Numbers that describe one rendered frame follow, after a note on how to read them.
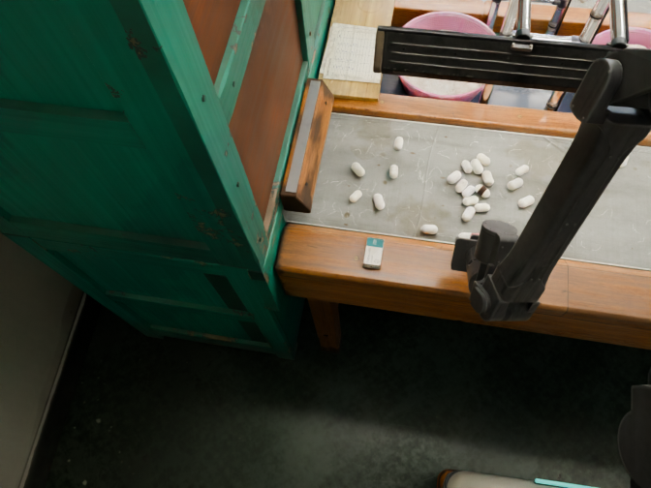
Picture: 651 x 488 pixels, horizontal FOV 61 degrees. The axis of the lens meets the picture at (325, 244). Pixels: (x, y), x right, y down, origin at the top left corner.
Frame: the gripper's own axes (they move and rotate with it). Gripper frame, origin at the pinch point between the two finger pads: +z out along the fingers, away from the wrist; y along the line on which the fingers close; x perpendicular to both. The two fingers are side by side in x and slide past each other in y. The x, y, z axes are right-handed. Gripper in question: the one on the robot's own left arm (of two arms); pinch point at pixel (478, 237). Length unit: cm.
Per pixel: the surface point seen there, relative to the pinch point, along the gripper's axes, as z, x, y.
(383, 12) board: 48, -37, 27
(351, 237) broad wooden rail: 1.8, 4.6, 25.2
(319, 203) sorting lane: 9.5, 1.0, 33.7
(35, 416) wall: 7, 80, 114
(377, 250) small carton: -1.6, 5.0, 19.3
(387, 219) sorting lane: 8.5, 2.1, 18.2
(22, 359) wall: 7, 59, 115
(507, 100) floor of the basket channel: 43.6, -19.6, -6.4
